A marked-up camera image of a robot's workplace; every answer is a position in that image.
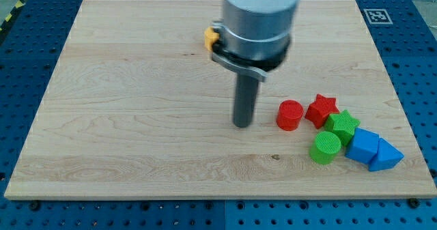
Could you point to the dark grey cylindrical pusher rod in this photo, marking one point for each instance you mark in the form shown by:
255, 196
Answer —
244, 100

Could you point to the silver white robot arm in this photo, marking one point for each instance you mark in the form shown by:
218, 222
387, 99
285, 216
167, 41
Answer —
254, 37

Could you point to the red cylinder block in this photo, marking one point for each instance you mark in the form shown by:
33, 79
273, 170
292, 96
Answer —
289, 115

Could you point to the yellow star block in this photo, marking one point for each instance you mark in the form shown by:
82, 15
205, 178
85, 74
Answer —
210, 37

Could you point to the red star block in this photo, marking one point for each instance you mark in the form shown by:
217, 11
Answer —
319, 110

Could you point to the green cylinder block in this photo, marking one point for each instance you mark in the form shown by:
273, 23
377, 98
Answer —
325, 147

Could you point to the green star block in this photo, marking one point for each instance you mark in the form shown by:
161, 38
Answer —
343, 125

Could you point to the light wooden board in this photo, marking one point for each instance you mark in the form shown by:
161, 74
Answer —
137, 110

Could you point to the blue cube block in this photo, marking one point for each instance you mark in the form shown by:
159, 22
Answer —
363, 146

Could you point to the white fiducial marker tag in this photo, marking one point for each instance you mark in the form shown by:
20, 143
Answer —
378, 16

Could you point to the blue triangular prism block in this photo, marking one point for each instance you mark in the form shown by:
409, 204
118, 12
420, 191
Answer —
387, 157

